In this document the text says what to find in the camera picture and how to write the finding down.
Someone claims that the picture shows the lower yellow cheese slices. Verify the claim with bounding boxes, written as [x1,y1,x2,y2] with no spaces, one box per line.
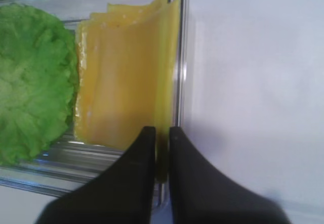
[74,4,159,150]

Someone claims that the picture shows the clear lettuce cheese container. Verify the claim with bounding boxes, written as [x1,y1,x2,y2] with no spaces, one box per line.
[1,0,188,197]

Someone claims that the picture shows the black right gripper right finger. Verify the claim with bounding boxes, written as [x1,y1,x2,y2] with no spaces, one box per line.
[169,127,289,223]

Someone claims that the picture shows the green lettuce leaf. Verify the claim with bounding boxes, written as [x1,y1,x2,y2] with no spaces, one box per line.
[1,4,79,165]

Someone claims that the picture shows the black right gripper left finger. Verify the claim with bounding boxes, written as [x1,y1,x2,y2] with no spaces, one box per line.
[36,126,156,223]

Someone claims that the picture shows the yellow cheese slice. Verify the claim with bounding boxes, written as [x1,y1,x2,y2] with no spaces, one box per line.
[152,0,180,183]

